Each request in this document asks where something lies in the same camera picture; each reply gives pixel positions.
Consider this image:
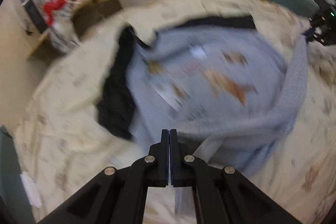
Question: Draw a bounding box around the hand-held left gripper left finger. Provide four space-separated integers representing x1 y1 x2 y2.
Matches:
37 129 170 224

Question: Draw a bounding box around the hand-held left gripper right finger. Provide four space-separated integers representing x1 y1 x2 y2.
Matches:
169 129 302 224

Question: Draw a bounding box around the grey printed t-shirt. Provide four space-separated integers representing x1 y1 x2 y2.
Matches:
126 27 309 215

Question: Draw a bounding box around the black tank top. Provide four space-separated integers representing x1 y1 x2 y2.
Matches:
96 15 256 140

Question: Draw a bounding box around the cream printed bed sheet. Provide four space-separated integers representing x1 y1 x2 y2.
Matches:
13 0 336 224

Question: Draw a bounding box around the black speaker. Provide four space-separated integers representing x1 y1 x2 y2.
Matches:
22 0 48 34

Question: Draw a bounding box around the teal padded headboard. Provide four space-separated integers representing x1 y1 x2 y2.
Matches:
0 126 34 224

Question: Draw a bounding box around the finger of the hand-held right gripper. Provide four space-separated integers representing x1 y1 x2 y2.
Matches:
302 21 325 42

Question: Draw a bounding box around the white tissue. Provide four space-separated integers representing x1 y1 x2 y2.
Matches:
20 172 42 209

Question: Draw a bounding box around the red plastic bag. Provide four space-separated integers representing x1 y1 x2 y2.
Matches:
42 0 69 25

